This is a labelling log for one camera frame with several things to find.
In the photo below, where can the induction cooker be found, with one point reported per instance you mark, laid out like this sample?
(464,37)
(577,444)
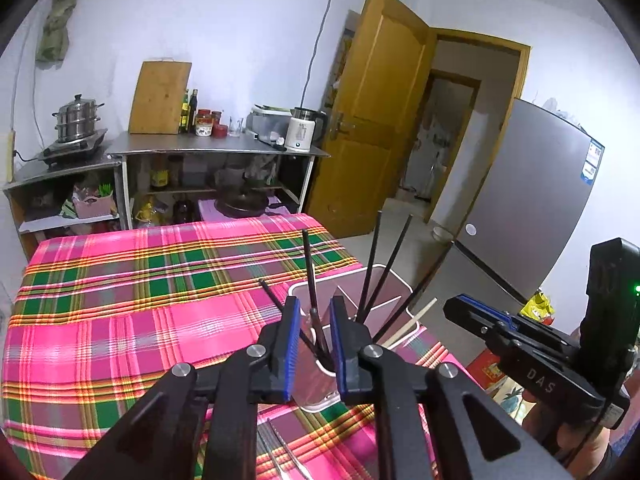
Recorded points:
(70,152)

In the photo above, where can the red label jar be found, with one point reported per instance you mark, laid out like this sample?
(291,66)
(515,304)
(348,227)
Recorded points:
(203,124)

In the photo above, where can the yellow snack packet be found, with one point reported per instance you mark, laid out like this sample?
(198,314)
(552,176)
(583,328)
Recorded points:
(537,307)

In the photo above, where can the yellow wooden door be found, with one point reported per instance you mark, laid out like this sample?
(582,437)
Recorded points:
(370,110)

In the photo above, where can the wooden cutting board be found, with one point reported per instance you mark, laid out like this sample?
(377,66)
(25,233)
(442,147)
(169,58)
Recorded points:
(157,97)

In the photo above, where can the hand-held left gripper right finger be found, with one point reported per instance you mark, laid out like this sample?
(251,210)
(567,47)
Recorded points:
(341,350)

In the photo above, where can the wooden shelf cabinet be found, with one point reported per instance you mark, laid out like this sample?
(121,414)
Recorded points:
(50,175)

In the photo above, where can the black wok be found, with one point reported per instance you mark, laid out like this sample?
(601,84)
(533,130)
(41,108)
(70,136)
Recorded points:
(242,205)

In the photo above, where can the grey storage box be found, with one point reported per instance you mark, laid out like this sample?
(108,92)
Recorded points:
(270,120)

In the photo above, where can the wooden chopstick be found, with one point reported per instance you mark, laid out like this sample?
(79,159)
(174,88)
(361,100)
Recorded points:
(420,312)

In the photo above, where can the person's right hand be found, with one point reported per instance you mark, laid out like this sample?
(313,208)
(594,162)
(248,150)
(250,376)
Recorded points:
(575,445)

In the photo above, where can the steel utensil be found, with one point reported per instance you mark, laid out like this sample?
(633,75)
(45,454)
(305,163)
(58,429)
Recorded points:
(270,455)
(290,452)

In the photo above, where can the yellow label bottle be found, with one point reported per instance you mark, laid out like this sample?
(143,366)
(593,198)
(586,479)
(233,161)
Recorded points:
(159,176)

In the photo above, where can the yellow door frame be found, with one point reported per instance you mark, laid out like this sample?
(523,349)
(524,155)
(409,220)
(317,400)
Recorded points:
(522,70)

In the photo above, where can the white electric kettle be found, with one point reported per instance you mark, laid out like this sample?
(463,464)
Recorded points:
(300,132)

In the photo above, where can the pink plaid tablecloth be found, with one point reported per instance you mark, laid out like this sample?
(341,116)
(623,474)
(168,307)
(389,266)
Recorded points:
(125,310)

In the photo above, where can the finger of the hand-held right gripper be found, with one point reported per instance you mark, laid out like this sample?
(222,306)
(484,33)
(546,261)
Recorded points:
(480,317)

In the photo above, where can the white floor bowl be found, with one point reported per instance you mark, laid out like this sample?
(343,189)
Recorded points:
(442,234)

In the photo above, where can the steel steamer pot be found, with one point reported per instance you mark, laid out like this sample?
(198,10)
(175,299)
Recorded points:
(77,117)

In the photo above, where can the red box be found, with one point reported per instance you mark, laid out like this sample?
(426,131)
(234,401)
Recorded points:
(487,370)

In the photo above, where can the steel counter table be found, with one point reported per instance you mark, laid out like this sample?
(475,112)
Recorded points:
(200,143)

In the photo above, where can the black chopstick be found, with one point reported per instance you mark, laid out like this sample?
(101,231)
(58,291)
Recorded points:
(272,294)
(320,335)
(425,285)
(374,255)
(395,250)
(309,270)

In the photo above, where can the pink utensil holder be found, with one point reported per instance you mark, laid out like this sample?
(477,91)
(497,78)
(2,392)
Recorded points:
(312,385)

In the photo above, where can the dark sauce bottle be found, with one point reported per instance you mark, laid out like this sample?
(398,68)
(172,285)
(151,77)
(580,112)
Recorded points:
(194,112)

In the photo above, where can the small red lid jar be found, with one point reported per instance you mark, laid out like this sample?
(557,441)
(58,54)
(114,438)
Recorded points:
(219,127)

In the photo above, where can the clear drinking glass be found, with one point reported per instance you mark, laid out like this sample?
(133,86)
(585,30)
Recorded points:
(235,127)

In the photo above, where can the yellow oil bottle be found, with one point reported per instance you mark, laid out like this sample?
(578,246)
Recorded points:
(184,115)

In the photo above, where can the silver refrigerator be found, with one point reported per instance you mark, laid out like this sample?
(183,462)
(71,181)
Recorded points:
(525,185)

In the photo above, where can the hanging green cloth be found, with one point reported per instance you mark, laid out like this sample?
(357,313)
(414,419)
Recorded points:
(57,15)

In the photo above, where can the pink plastic basket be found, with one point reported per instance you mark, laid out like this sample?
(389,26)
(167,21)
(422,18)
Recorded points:
(95,207)

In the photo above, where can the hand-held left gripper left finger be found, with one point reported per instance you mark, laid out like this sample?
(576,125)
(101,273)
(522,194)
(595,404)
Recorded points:
(291,350)

